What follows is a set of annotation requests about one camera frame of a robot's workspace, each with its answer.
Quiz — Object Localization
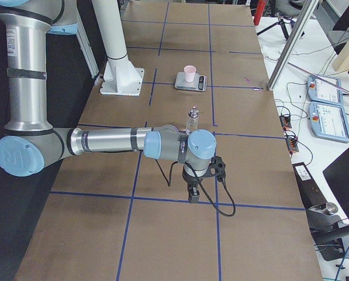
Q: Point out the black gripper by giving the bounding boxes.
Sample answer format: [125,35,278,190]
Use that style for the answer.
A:
[182,165,211,203]

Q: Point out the clear glass sauce bottle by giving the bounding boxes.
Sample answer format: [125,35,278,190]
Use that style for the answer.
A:
[185,105,200,135]

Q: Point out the pink paper cup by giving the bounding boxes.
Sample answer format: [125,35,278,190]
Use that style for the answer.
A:
[184,65,196,83]

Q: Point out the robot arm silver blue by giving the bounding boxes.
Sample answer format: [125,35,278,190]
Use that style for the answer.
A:
[0,20,186,205]

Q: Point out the digital kitchen scale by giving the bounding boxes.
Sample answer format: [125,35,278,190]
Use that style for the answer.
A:
[175,72,207,92]

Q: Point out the orange connector block lower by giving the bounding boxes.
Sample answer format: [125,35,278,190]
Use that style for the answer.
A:
[285,136,299,154]

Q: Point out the orange connector block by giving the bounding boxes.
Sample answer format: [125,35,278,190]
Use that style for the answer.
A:
[285,136,299,154]
[279,115,292,130]

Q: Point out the orange connector block upper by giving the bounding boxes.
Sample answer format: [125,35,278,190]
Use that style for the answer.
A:
[279,115,292,130]

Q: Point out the black power box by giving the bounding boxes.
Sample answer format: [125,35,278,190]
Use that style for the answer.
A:
[292,162,327,209]

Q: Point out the black monitor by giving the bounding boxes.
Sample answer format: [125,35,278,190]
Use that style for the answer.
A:
[323,148,349,218]

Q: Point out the lower teach pendant tablet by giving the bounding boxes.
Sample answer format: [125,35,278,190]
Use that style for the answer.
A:
[309,101,349,143]

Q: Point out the teach pendant tablet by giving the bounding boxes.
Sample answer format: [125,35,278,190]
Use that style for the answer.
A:
[307,75,344,105]
[309,101,349,143]

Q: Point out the upper teach pendant tablet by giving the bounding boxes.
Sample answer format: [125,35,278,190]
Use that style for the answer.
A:
[307,75,344,105]

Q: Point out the black tripod leg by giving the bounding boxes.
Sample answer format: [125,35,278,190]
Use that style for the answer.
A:
[257,13,291,40]

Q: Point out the red cylinder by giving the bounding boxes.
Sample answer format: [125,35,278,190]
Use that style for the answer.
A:
[253,0,267,26]

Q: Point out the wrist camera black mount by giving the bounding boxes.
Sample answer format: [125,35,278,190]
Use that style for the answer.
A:
[209,156,226,183]

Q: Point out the white pedestal column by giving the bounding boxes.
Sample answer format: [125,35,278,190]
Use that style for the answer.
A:
[92,0,144,96]

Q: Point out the reacher grabber stick green handle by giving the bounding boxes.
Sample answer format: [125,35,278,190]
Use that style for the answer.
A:
[288,62,349,95]

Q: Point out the aluminium frame post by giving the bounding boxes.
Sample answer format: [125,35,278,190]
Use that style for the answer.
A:
[267,0,319,91]

